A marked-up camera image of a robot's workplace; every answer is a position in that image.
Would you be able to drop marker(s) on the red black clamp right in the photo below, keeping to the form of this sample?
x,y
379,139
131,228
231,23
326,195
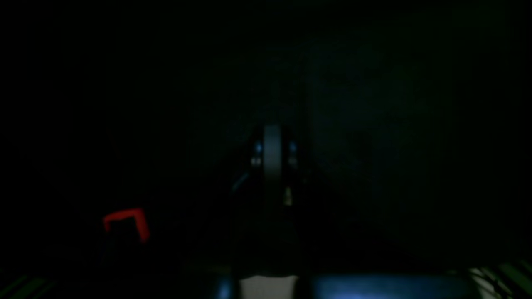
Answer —
x,y
128,223

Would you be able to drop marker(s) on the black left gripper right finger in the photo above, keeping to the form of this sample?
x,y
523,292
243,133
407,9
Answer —
x,y
364,267

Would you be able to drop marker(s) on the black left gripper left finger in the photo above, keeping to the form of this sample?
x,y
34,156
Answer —
x,y
241,216

